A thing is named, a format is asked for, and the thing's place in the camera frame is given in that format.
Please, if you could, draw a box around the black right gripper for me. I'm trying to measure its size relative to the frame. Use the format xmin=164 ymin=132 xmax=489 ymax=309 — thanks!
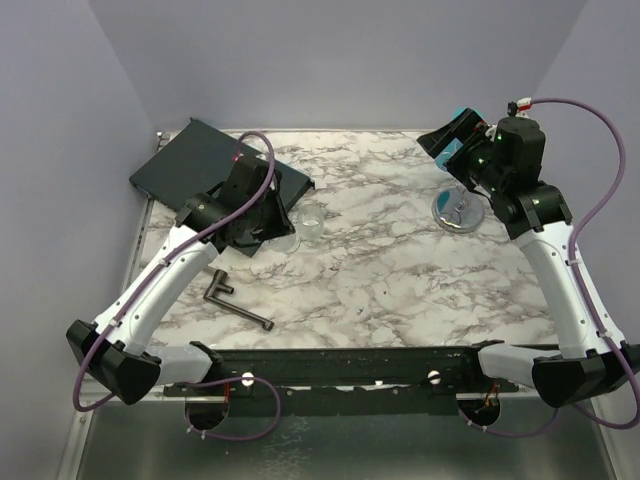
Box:
xmin=419 ymin=107 xmax=506 ymax=195

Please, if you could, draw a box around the clear ribbed wine glass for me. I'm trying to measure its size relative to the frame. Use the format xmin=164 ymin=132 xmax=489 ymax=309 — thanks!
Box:
xmin=297 ymin=204 xmax=325 ymax=244

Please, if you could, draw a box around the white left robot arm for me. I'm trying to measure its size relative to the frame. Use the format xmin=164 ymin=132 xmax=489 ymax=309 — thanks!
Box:
xmin=66 ymin=155 xmax=293 ymax=405

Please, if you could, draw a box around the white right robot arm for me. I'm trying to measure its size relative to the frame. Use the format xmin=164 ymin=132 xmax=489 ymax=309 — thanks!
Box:
xmin=418 ymin=109 xmax=639 ymax=407

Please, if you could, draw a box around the blue wine glass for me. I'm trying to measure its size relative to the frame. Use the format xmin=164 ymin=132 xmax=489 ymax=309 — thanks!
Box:
xmin=432 ymin=138 xmax=462 ymax=172

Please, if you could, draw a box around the chrome wine glass rack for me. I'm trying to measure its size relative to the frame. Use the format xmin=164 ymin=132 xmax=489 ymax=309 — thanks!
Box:
xmin=431 ymin=180 xmax=485 ymax=234

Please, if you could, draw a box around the dark grey flat box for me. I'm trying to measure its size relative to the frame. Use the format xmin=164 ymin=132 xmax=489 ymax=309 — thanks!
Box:
xmin=129 ymin=117 xmax=317 ymax=259

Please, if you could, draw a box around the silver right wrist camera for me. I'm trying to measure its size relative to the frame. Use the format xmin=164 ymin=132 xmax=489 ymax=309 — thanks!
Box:
xmin=507 ymin=97 xmax=532 ymax=118

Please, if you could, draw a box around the dark metal T-handle tool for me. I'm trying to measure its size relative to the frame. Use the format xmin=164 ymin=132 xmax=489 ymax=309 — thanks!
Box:
xmin=203 ymin=269 xmax=275 ymax=332

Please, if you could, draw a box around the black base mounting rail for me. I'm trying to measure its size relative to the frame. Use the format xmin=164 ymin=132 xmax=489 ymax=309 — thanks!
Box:
xmin=164 ymin=344 xmax=521 ymax=419

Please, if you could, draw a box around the aluminium extrusion frame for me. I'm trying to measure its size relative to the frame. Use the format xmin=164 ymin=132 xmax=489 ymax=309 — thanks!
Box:
xmin=54 ymin=130 xmax=226 ymax=480

